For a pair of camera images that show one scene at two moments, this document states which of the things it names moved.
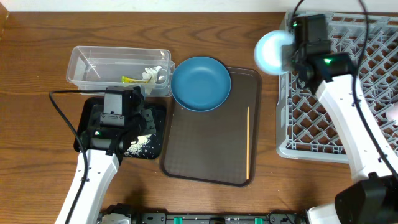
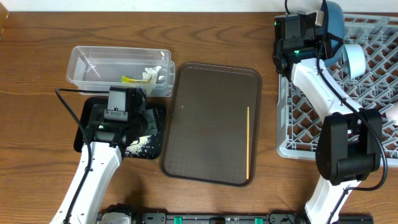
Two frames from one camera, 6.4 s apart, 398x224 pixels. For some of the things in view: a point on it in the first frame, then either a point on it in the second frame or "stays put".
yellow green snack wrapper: (125, 79) stays put
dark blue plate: (201, 83) to (335, 24)
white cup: (392, 114) stays put
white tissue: (150, 77) stays put
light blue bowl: (267, 50) to (355, 56)
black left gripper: (149, 117) stays put
